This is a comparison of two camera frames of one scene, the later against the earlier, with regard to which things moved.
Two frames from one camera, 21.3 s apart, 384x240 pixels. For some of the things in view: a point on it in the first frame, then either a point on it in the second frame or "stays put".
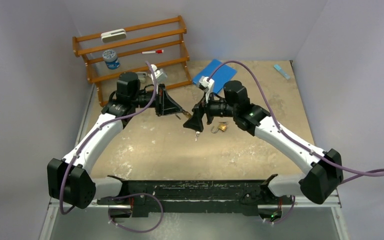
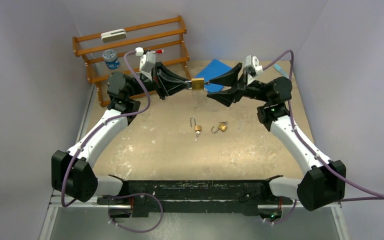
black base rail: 140,197 stays put
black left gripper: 162,108 -> 169,87
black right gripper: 195,122 -> 229,97
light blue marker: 281,71 stays put
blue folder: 223,74 stays put
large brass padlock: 186,113 -> 198,84
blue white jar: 111,59 stays put
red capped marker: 156,51 stays put
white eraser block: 113,35 stays put
